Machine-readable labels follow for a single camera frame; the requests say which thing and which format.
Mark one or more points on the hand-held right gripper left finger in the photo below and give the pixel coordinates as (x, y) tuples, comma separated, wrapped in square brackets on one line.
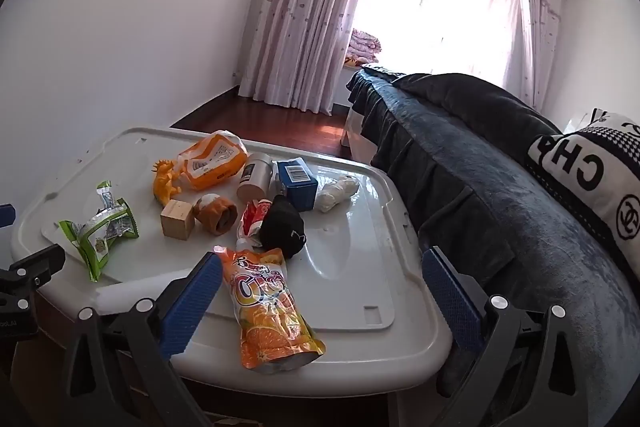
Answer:
[(192, 302)]

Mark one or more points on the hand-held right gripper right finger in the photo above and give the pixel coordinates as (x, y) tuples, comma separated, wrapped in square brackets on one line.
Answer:
[(450, 302)]

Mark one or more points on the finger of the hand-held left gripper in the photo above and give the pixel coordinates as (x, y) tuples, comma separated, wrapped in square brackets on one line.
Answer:
[(40, 264), (6, 215)]

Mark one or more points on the green snack wrapper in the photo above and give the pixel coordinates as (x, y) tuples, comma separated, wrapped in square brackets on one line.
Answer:
[(100, 232)]

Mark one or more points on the orange juice pouch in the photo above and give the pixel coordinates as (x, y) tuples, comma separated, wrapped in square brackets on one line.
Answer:
[(265, 307)]

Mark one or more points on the small wooden block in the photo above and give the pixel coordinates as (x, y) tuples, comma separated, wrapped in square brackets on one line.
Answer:
[(176, 219)]

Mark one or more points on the small brown and white container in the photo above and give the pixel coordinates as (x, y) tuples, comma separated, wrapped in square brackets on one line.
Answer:
[(216, 214)]

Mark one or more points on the orange toy dinosaur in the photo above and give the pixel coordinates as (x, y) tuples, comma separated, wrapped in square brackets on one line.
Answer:
[(165, 184)]

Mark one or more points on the beige bottle with dark label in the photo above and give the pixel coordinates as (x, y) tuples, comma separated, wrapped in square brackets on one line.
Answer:
[(252, 179)]

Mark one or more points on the orange tissue packet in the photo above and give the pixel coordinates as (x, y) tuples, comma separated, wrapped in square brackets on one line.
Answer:
[(210, 162)]

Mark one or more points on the red snack wrapper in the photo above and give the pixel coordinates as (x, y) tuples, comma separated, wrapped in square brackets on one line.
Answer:
[(251, 219)]

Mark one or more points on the black cloth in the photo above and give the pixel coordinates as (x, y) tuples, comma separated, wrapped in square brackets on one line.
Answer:
[(280, 232)]

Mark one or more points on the grey lidded storage box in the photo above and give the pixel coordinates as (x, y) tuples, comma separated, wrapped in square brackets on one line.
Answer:
[(350, 247)]

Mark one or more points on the dark blue sofa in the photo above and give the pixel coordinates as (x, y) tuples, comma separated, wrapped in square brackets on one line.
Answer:
[(475, 182)]

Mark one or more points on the blue carton box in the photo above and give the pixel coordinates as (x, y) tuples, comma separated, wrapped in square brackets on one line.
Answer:
[(295, 192)]

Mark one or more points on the white crumpled tissue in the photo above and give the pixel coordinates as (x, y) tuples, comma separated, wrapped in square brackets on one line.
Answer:
[(335, 194)]

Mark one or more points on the black and white printed pillow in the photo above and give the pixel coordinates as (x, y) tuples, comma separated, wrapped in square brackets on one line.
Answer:
[(590, 187)]

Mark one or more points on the folded pink blanket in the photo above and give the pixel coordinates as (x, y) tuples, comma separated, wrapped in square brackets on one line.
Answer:
[(362, 47)]

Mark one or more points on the pink patterned curtain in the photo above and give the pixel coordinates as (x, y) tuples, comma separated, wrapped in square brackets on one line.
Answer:
[(310, 7), (537, 32)]

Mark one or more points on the window with sheer curtain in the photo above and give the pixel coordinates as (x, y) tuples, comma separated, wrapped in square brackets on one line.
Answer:
[(440, 7)]

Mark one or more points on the white bed frame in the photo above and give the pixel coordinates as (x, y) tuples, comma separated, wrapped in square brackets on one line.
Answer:
[(357, 132)]

